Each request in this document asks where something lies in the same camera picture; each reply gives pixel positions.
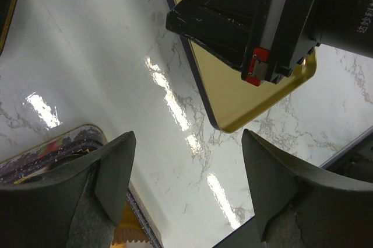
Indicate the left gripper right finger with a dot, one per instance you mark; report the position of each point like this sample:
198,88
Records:
298,204

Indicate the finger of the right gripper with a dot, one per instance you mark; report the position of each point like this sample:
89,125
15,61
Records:
224,28

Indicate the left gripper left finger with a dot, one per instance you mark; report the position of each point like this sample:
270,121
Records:
77,204

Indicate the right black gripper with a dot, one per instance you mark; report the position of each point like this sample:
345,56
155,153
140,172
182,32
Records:
286,31

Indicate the gold tin lid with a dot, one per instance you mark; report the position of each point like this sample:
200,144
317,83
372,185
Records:
230,102

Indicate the square cookie tin box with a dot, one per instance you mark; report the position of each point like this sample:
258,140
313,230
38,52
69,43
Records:
136,225

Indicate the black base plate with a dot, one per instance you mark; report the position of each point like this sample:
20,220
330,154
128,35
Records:
354,160

